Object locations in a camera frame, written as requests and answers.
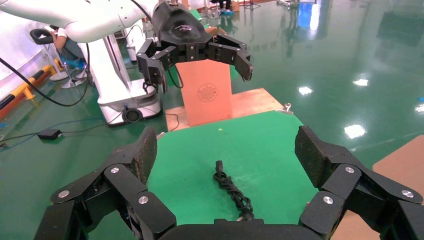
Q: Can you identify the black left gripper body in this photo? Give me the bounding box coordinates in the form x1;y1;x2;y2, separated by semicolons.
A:
151;1;215;64

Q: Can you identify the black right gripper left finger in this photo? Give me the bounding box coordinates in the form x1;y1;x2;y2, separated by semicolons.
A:
33;125;177;240

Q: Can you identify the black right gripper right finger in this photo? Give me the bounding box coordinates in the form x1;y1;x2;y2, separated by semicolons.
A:
294;125;424;240

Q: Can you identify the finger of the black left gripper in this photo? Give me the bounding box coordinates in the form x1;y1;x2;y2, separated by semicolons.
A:
206;33;255;83
135;37;178;95

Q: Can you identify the black data cable with plug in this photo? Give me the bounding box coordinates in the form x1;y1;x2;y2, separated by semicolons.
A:
212;160;255;222

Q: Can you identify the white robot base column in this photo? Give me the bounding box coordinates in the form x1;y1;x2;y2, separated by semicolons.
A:
77;33;163;127

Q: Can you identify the person with blue shoe covers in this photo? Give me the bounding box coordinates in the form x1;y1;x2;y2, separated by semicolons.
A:
216;0;235;16

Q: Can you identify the brown wooden board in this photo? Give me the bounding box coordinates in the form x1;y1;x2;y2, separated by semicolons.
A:
164;87;285;132

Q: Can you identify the silver metal binder clip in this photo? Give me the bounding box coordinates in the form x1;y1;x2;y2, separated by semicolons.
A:
275;102;295;116

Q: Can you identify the seated person in white shirt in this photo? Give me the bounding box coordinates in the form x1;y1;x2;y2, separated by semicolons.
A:
49;25;88;90

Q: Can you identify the black power adapter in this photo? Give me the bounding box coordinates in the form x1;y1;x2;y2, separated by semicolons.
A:
37;128;63;141

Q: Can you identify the green table cloth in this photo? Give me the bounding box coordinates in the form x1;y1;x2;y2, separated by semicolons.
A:
145;110;321;226

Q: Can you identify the black curved padded rest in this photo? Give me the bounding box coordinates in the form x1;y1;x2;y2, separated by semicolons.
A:
29;28;56;46

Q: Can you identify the yellow and black barrier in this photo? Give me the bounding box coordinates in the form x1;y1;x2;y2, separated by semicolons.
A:
0;64;57;120

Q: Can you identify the black left wrist camera cable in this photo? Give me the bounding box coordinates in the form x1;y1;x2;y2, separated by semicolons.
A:
130;0;154;25

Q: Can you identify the thick black hanging arm cable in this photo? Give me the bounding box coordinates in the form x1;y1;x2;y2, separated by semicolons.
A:
0;43;91;108

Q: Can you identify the white pedestal fan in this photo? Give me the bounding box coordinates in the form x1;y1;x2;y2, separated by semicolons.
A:
24;21;69;82

